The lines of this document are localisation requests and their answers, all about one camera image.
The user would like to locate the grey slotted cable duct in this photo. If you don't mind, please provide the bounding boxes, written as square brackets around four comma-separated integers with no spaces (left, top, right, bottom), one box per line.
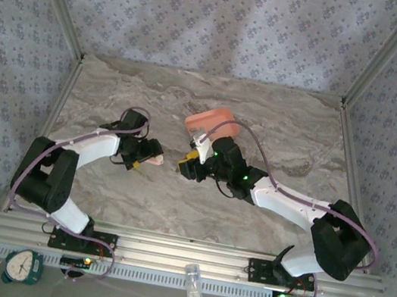
[0,240,277,297]

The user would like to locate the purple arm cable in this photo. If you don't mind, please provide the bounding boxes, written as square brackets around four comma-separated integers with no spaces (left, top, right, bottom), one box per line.
[171,116,397,297]
[0,87,155,292]

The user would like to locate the pink plastic tray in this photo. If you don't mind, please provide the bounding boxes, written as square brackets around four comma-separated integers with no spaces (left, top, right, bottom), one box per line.
[180,101,245,152]

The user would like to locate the aluminium table side rail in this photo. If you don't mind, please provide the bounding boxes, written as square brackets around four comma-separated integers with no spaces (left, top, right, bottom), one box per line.
[0,47,87,223]
[315,102,392,256]

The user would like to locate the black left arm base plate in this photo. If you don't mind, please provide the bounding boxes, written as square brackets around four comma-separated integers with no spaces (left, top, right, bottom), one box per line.
[46,223,119,259]

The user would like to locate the green dial clock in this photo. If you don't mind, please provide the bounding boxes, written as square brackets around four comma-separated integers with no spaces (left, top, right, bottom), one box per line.
[0,245,46,289]

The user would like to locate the pink cream stapler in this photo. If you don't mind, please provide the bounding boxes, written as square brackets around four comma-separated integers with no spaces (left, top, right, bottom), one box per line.
[141,151,166,168]

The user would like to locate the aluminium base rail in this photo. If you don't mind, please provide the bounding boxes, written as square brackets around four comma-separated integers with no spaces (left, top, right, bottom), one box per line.
[0,208,390,297]

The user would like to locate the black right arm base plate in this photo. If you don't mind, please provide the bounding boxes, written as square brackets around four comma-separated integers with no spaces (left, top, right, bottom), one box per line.
[244,256,317,294]

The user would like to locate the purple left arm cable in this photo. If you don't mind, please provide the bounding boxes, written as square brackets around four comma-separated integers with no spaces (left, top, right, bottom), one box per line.
[0,87,155,292]

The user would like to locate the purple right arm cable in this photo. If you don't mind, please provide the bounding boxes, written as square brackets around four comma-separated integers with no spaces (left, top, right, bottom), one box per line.
[171,116,397,297]

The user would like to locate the clear plastic tube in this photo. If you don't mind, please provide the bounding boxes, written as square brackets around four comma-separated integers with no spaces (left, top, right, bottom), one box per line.
[180,262,211,297]

